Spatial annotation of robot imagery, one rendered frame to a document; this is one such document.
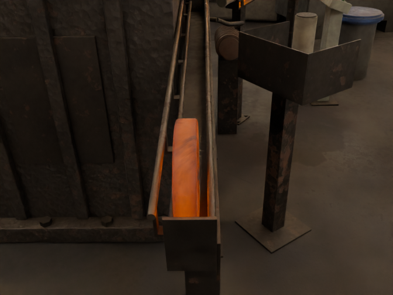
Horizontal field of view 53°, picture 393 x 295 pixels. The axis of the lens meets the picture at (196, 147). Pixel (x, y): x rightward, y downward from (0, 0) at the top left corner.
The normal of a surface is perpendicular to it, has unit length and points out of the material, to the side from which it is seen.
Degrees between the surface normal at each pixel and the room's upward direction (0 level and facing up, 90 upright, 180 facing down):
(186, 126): 3
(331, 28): 90
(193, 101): 5
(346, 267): 0
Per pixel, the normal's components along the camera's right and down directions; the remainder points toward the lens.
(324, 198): -0.01, -0.86
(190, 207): -0.02, 0.34
